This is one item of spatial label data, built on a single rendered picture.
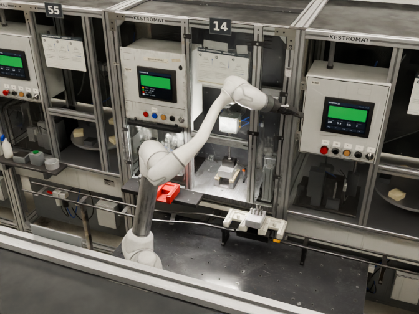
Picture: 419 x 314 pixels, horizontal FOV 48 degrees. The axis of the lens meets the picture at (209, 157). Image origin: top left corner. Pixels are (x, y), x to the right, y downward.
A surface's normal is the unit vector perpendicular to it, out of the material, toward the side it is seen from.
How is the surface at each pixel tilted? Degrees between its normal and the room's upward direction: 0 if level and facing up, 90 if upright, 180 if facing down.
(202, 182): 0
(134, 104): 90
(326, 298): 0
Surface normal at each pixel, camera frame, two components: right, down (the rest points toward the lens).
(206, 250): 0.00, -0.86
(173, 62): -0.35, 0.47
